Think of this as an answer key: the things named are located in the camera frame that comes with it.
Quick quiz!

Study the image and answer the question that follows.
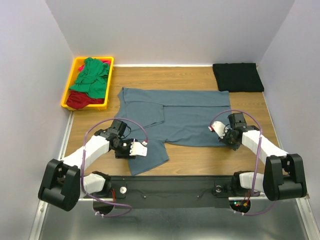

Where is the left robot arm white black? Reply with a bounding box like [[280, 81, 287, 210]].
[[38, 119, 146, 212]]

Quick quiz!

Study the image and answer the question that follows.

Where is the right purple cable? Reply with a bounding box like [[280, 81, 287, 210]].
[[207, 109, 278, 217]]

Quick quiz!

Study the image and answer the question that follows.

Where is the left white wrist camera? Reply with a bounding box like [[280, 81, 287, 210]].
[[129, 139, 148, 157]]

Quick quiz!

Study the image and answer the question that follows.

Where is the dark red t-shirt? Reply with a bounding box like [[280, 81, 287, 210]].
[[66, 90, 105, 110]]

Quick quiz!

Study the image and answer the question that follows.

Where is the green t-shirt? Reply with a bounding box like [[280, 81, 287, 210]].
[[69, 57, 110, 99]]

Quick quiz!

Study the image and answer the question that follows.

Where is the blue-grey t-shirt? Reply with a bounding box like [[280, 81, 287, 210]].
[[116, 87, 231, 175]]

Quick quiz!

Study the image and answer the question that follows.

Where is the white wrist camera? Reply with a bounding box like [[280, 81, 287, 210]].
[[129, 139, 148, 157], [208, 121, 229, 139]]

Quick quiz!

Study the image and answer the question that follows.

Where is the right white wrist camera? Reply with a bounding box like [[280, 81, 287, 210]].
[[208, 121, 229, 139]]

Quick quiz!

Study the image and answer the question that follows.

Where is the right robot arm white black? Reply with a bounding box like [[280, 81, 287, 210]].
[[209, 112, 307, 201]]

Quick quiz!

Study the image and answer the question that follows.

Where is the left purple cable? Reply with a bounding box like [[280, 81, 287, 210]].
[[79, 117, 150, 218]]

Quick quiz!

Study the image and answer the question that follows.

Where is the folded black t-shirt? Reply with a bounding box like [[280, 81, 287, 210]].
[[212, 62, 265, 93]]

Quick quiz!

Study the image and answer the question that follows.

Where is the yellow plastic tray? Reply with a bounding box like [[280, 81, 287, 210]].
[[61, 56, 115, 111]]

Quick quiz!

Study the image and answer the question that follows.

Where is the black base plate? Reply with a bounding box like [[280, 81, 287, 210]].
[[82, 175, 261, 210]]

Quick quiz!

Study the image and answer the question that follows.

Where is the electronics board with leds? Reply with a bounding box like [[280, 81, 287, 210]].
[[229, 200, 251, 214]]

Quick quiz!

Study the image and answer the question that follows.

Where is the purple cable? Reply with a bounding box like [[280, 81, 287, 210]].
[[207, 109, 278, 217], [79, 117, 150, 218]]

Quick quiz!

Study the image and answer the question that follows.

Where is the pink t-shirt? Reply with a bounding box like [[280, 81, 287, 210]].
[[78, 59, 111, 72]]

